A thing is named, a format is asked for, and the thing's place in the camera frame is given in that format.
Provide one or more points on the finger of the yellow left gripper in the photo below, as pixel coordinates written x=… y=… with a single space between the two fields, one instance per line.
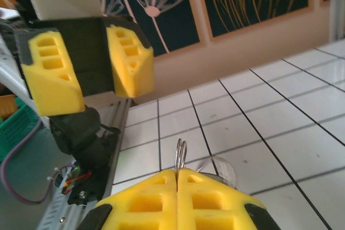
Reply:
x=54 y=95
x=134 y=79

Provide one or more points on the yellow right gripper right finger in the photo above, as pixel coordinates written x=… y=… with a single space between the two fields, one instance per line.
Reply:
x=215 y=203

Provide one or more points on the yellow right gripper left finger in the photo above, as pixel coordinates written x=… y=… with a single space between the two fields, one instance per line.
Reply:
x=140 y=203

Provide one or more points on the large silver keyring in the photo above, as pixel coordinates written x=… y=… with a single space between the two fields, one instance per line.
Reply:
x=176 y=157

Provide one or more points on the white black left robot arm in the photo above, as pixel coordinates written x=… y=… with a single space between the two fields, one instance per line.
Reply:
x=81 y=133

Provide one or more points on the orange object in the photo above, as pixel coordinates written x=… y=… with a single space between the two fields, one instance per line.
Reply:
x=6 y=106

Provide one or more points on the green plastic basket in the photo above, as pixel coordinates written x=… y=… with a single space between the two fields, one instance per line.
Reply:
x=19 y=130

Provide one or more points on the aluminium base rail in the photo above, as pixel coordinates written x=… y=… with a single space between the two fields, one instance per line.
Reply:
x=89 y=214

